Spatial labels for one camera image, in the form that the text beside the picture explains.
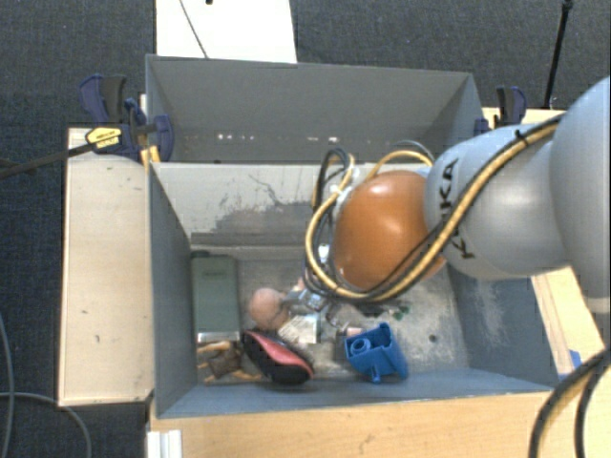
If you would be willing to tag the brown lumpy toy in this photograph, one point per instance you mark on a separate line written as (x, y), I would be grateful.
(224, 363)

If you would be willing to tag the red and black shoe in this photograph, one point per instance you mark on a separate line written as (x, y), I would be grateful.
(279, 358)

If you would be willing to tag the grey metal bin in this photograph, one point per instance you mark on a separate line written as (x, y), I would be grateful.
(305, 112)

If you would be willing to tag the blue plastic block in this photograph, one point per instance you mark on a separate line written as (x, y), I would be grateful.
(377, 356)

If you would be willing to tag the white printed packet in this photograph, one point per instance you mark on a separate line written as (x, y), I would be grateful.
(301, 330)

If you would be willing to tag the dark green flat block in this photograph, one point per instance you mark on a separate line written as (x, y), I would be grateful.
(215, 294)

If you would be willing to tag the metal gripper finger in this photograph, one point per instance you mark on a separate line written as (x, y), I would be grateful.
(310, 307)
(305, 295)

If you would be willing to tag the pale wood flat board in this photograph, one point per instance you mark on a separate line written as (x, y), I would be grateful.
(105, 275)

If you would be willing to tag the pale pink ball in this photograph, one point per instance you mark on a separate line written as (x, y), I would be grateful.
(262, 306)

